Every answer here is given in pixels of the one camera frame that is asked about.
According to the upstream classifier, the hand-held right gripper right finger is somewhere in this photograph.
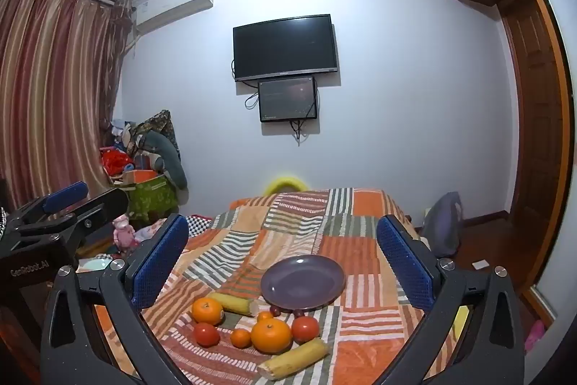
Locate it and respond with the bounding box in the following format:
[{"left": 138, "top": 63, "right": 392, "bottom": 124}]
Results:
[{"left": 376, "top": 214, "right": 526, "bottom": 385}]

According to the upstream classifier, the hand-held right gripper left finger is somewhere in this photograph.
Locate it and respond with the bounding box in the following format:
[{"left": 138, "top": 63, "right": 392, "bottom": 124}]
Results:
[{"left": 40, "top": 214, "right": 199, "bottom": 385}]

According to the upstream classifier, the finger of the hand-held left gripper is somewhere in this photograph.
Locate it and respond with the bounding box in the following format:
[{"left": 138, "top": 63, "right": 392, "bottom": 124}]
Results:
[
  {"left": 58, "top": 188, "right": 131, "bottom": 253},
  {"left": 9, "top": 181, "right": 89, "bottom": 229}
]

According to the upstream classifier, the orange with sticker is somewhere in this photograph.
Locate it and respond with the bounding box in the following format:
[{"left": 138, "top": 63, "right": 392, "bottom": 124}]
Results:
[{"left": 191, "top": 297, "right": 225, "bottom": 326}]

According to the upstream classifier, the yellow corn cob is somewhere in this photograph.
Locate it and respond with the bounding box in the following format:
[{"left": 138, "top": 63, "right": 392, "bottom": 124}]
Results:
[{"left": 208, "top": 292, "right": 260, "bottom": 317}]

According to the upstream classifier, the red tomato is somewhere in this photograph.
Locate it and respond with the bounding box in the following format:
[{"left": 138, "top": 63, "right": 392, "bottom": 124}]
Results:
[
  {"left": 194, "top": 323, "right": 221, "bottom": 346},
  {"left": 291, "top": 315, "right": 320, "bottom": 343}
]

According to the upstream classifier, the purple round plate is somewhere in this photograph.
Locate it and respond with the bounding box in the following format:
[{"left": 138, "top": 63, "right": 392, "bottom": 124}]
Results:
[{"left": 260, "top": 255, "right": 346, "bottom": 314}]

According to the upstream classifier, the large orange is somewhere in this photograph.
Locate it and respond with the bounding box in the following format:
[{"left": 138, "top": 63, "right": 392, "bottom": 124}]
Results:
[{"left": 251, "top": 318, "right": 293, "bottom": 354}]

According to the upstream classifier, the yellow banana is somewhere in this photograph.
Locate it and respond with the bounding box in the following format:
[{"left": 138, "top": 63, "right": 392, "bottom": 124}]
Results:
[{"left": 258, "top": 337, "right": 330, "bottom": 380}]

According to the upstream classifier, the pink plush toy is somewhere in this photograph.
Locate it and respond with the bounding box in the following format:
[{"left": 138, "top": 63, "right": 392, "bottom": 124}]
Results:
[{"left": 113, "top": 214, "right": 138, "bottom": 248}]

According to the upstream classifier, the red plastic bag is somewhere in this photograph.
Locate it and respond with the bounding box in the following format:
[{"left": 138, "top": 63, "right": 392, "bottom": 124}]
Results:
[{"left": 101, "top": 150, "right": 133, "bottom": 176}]

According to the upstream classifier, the green storage box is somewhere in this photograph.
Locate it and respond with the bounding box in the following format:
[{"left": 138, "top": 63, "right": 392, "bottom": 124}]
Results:
[{"left": 126, "top": 175, "right": 177, "bottom": 220}]

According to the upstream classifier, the checkered cloth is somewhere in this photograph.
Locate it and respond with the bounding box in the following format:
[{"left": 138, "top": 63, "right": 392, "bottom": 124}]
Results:
[{"left": 185, "top": 214, "right": 212, "bottom": 237}]

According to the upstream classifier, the grey long plush pillow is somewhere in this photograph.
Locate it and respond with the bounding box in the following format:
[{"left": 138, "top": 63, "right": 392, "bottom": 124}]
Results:
[{"left": 135, "top": 130, "right": 188, "bottom": 189}]

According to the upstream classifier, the dark patterned cloth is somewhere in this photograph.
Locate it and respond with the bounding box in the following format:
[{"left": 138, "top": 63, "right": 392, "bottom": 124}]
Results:
[{"left": 135, "top": 110, "right": 181, "bottom": 160}]

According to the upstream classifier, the striped brown curtain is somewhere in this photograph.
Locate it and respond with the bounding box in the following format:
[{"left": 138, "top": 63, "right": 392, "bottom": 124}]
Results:
[{"left": 0, "top": 0, "right": 133, "bottom": 210}]

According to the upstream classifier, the striped patchwork blanket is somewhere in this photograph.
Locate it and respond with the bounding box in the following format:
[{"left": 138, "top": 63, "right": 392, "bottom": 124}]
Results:
[{"left": 92, "top": 188, "right": 461, "bottom": 385}]

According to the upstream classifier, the pink slipper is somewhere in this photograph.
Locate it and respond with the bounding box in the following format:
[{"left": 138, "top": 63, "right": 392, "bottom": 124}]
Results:
[{"left": 525, "top": 320, "right": 546, "bottom": 352}]

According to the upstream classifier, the brown wooden door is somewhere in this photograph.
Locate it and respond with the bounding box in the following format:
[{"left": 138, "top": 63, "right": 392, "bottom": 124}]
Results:
[{"left": 498, "top": 0, "right": 564, "bottom": 291}]

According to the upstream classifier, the white air conditioner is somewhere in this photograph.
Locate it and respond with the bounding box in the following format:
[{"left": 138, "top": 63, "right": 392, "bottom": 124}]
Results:
[{"left": 133, "top": 0, "right": 215, "bottom": 36}]

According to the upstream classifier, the yellow ring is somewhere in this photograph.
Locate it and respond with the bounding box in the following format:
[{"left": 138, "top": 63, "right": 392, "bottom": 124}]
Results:
[{"left": 264, "top": 175, "right": 309, "bottom": 196}]

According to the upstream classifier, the small black wall monitor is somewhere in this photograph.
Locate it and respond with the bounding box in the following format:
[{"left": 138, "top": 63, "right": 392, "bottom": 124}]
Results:
[{"left": 258, "top": 76, "right": 318, "bottom": 123}]

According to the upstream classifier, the black wall television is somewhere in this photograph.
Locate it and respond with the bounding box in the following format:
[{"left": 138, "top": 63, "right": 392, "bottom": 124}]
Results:
[{"left": 233, "top": 14, "right": 340, "bottom": 83}]

